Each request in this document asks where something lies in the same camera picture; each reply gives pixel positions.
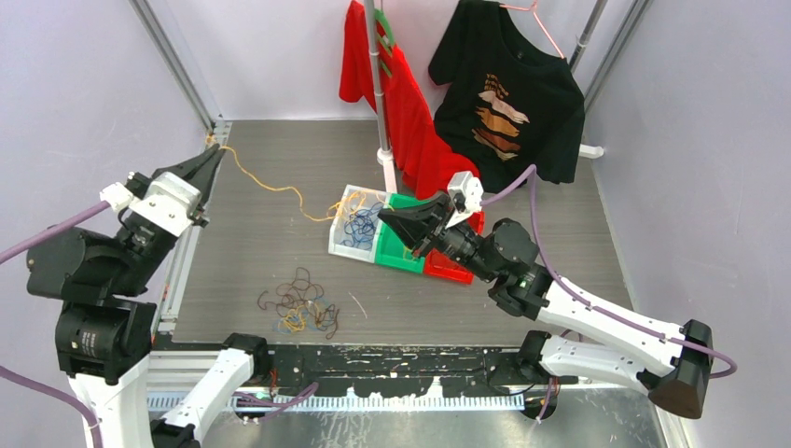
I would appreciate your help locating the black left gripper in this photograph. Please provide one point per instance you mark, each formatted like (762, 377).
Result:
(201, 168)

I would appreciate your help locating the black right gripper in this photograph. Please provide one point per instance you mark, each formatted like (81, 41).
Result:
(423, 224)

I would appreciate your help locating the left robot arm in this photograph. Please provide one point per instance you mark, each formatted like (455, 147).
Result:
(98, 265)

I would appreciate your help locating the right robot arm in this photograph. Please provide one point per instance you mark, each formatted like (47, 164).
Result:
(669, 363)

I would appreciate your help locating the green plastic bin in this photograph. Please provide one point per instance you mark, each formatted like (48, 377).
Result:
(390, 251)

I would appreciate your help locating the red plastic bin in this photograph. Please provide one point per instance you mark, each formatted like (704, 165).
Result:
(440, 266)

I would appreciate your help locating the white plastic bin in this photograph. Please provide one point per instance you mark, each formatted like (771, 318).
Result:
(356, 227)

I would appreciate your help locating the red t-shirt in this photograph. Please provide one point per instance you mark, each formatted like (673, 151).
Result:
(425, 161)

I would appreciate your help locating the metal clothes stand pole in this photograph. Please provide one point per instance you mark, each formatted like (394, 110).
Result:
(384, 153)

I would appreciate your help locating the black printed t-shirt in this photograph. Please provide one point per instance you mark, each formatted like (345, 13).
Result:
(508, 105)

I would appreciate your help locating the green clothes hanger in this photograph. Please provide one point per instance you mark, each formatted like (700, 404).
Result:
(386, 41)

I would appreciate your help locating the pink clothes hanger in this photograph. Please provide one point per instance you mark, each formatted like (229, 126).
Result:
(532, 9)

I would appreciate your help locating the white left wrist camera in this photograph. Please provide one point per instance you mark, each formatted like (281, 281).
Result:
(171, 203)

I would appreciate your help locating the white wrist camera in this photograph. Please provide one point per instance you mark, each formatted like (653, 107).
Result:
(465, 191)
(171, 203)

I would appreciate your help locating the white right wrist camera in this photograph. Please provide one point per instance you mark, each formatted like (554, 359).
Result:
(465, 191)

